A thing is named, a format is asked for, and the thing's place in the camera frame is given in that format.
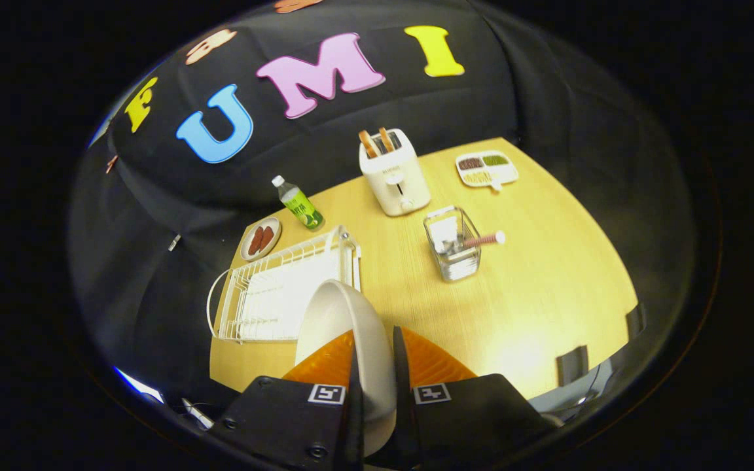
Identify white toaster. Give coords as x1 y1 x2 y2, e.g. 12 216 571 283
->
359 128 431 217

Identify black table clamp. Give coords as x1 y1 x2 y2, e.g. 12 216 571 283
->
626 302 646 340
557 345 590 387

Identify green tea bottle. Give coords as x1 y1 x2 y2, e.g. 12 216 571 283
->
271 175 325 232

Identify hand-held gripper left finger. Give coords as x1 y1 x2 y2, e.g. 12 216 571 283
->
209 329 366 470

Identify spoon with pink handle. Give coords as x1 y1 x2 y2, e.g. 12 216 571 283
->
439 230 506 256

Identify white divided dish with beans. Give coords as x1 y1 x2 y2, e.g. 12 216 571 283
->
455 150 520 192

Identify white wire dish rack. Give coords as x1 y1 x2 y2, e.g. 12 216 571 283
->
207 226 362 343

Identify white round plate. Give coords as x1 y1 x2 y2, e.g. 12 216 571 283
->
295 279 397 457

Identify small plate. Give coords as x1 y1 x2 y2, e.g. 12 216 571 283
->
240 217 282 262

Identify metal wire basket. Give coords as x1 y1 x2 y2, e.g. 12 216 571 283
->
423 206 482 283

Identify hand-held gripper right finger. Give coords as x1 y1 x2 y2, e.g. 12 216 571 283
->
367 326 560 470

